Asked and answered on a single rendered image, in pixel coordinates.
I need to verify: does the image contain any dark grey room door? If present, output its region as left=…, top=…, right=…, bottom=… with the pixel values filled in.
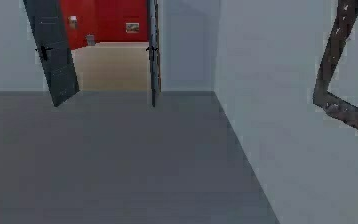
left=22, top=0, right=81, bottom=108

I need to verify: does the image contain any black door handle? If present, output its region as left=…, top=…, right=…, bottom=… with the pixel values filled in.
left=145, top=45, right=159, bottom=62
left=35, top=45, right=54, bottom=62

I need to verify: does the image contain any framed wall picture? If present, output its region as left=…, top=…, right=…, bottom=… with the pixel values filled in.
left=125, top=22, right=141, bottom=34

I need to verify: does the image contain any dark brown picture frame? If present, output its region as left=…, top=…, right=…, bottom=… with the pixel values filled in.
left=312, top=0, right=358, bottom=142

